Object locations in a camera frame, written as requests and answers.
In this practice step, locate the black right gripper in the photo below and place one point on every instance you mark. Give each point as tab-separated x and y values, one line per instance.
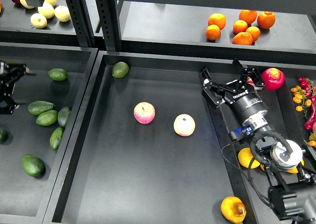
245	105

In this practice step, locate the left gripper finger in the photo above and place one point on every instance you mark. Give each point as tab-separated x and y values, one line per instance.
7	103
10	73

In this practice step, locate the yellow pear with brown stem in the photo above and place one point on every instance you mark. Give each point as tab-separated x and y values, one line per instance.
233	209

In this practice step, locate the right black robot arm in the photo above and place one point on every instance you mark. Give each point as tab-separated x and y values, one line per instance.
289	167

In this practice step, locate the dark green avocado long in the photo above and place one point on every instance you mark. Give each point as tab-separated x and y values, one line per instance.
40	106

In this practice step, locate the dark avocado at left edge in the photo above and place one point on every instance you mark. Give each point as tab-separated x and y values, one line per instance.
3	135

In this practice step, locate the light green avocado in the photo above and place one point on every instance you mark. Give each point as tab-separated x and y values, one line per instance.
47	118

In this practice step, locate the green avocado top left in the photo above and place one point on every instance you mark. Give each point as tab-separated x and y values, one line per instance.
58	74

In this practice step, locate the dark avocado upright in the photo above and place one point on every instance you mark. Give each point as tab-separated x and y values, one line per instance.
63	116

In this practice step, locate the green avocado near tray edge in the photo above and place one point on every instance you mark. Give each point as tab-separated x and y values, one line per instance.
56	138

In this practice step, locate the pale yellow pear front left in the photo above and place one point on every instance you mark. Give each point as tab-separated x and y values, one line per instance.
38	21

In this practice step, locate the pale yellow pear behind tag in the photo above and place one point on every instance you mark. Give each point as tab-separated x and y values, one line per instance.
25	4

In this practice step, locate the pale yellow pear middle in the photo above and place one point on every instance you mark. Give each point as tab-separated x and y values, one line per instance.
47	10

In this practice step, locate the pale yellow pear right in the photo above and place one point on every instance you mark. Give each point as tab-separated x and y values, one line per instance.
62	13

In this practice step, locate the pale yellow pear back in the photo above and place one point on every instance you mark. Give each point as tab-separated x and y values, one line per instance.
51	2

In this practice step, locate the green avocado in middle tray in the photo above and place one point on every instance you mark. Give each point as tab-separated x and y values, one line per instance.
120	69

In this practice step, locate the black left tray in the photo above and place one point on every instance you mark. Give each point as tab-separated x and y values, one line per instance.
24	199

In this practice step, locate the black tray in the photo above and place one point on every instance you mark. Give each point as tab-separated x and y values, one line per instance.
123	172
24	199
280	115

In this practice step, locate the bright red apple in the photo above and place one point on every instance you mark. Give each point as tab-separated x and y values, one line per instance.
273	78

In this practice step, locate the orange front bottom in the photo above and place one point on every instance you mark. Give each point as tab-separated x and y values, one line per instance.
243	38

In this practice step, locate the orange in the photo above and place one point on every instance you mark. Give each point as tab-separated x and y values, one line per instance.
212	32
249	16
266	19
243	38
217	19

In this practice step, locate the orange lower left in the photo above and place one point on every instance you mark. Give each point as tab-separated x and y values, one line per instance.
212	32

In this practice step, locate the orange right small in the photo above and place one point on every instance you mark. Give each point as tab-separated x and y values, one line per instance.
254	32

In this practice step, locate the orange small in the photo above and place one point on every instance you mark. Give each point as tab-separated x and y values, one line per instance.
239	26
254	32

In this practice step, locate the orange centre small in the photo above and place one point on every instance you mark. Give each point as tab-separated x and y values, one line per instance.
239	26

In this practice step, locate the black tray divider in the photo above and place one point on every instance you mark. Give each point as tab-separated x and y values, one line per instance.
228	152

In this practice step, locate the pale yellow pink apple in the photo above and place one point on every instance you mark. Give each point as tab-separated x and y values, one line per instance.
184	125

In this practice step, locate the cherry tomato vine bunch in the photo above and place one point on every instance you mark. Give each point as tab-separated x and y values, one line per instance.
304	94

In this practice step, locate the orange top left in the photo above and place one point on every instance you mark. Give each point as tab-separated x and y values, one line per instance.
217	19

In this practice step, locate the orange top middle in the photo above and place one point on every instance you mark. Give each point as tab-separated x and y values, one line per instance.
249	16

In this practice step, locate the orange top right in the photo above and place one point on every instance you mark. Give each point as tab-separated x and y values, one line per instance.
266	19

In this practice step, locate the red chili pepper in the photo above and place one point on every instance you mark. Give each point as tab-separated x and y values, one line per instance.
312	118

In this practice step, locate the pink red apple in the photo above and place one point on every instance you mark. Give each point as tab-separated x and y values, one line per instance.
144	112

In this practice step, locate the black right tray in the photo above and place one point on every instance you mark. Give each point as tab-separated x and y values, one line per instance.
280	115

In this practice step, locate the black middle tray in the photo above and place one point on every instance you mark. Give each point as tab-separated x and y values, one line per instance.
123	172

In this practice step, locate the black shelf upright post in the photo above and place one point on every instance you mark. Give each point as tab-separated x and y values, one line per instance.
108	15

